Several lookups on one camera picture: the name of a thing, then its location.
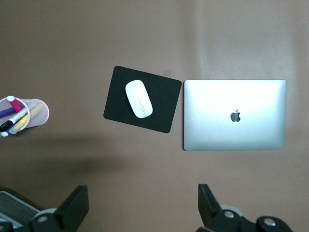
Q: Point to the black mouse pad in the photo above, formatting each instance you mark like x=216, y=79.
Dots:
x=116, y=106

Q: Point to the blue pen with white cap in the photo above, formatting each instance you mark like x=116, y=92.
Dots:
x=4, y=133

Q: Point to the silver laptop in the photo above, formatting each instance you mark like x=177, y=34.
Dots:
x=234, y=130

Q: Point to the black capped white marker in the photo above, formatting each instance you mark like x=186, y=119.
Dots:
x=13, y=120

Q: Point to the pink mesh pen cup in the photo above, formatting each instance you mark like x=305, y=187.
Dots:
x=44, y=113

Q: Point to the yellow highlighter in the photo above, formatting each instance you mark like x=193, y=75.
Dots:
x=20, y=125

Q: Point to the yellow pen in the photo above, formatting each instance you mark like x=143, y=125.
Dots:
x=36, y=110

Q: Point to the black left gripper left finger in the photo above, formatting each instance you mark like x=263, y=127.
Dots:
x=72, y=207

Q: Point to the white computer mouse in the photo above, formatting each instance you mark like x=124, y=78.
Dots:
x=138, y=99

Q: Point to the grey mesh desk organizer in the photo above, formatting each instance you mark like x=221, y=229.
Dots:
x=14, y=205

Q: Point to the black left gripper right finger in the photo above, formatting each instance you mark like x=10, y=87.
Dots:
x=210, y=205

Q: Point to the purple marker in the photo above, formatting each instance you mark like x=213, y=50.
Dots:
x=6, y=112

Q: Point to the pink marker with white cap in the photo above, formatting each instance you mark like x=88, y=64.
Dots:
x=15, y=104

